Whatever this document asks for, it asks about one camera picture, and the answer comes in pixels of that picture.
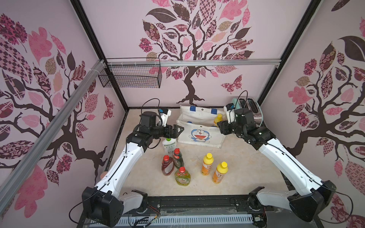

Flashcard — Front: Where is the white canvas Doraemon shopping bag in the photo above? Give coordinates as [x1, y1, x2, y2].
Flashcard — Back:
[176, 106, 227, 148]

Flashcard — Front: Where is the orange soap bottle yellow cap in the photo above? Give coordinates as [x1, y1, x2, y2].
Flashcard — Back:
[213, 161, 228, 184]
[213, 114, 223, 127]
[201, 153, 214, 176]

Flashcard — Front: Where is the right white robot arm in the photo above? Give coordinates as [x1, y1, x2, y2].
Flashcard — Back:
[217, 104, 336, 222]

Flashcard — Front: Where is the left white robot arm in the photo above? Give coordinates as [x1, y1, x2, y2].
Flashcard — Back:
[81, 108, 184, 228]

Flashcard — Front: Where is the dark green soap bottle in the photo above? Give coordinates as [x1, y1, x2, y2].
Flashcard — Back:
[173, 148, 184, 169]

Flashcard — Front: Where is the dark red soap bottle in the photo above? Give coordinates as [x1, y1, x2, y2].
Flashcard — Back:
[161, 155, 175, 176]

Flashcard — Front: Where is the yellow-green soap bottle red cap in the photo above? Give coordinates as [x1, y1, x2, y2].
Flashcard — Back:
[175, 166, 191, 186]

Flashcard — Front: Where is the white bottle green cap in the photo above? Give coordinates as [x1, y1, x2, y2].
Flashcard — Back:
[163, 138, 177, 157]

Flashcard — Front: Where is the mint green toaster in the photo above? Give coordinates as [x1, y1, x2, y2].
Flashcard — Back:
[232, 98, 263, 126]

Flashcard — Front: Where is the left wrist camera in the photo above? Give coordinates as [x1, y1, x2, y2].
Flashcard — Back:
[159, 108, 172, 127]

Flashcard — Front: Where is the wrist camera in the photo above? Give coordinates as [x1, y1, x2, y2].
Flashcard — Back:
[223, 103, 235, 124]
[159, 108, 172, 127]

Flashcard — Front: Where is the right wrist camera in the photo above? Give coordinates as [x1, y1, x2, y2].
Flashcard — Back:
[223, 103, 235, 124]

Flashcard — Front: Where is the black wire basket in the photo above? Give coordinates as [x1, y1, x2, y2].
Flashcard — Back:
[98, 57, 162, 88]

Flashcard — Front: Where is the aluminium rail back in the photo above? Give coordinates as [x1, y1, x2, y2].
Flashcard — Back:
[107, 59, 281, 67]

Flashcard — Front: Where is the aluminium rail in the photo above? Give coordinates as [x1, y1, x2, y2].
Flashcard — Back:
[107, 59, 281, 67]
[1, 59, 105, 213]

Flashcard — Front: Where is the black corner frame post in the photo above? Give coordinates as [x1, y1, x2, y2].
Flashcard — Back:
[70, 0, 129, 113]

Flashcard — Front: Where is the aluminium rail left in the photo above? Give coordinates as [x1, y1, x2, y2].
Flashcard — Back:
[1, 59, 105, 213]

